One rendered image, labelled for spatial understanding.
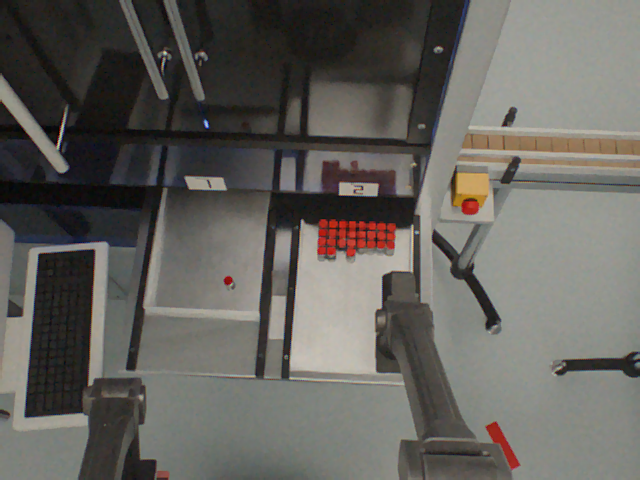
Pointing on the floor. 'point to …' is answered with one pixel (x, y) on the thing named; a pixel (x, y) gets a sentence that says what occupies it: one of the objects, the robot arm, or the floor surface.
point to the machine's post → (459, 99)
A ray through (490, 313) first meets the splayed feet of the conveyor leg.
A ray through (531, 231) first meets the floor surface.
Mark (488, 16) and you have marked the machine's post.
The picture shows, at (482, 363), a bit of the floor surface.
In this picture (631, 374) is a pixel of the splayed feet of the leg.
